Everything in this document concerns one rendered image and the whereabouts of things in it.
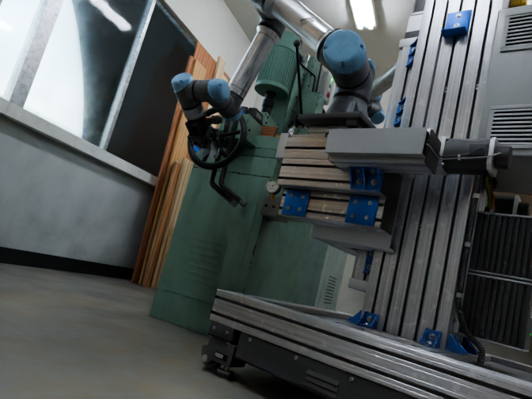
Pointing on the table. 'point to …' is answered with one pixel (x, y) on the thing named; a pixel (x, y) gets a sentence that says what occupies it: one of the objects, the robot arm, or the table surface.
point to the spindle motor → (279, 68)
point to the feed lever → (298, 81)
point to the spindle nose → (268, 101)
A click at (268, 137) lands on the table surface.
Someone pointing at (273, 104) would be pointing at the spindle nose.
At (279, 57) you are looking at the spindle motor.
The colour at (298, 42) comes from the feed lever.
